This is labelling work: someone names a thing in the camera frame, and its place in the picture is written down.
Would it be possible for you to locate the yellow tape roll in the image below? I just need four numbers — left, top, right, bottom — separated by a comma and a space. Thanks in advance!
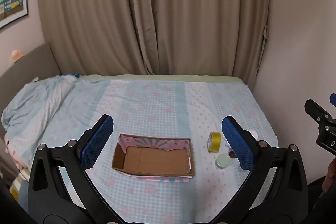
207, 132, 222, 153

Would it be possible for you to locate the person's right hand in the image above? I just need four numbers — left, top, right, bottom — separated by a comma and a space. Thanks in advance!
322, 159, 335, 193

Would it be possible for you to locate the open cardboard box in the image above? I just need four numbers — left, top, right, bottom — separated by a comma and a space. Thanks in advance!
112, 134, 195, 183

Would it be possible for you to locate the grey headboard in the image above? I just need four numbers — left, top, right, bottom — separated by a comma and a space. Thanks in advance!
0, 43, 61, 132

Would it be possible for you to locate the plush toy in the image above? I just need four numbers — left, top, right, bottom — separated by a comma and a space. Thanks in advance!
11, 50, 24, 63

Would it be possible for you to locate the small silver red bottle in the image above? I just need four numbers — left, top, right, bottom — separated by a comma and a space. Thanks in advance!
228, 151, 236, 159

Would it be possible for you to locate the green mattress edge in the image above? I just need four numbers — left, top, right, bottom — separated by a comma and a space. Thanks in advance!
79, 75, 242, 83

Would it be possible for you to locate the beige curtain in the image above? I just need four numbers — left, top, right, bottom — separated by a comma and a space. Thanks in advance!
38, 0, 269, 87

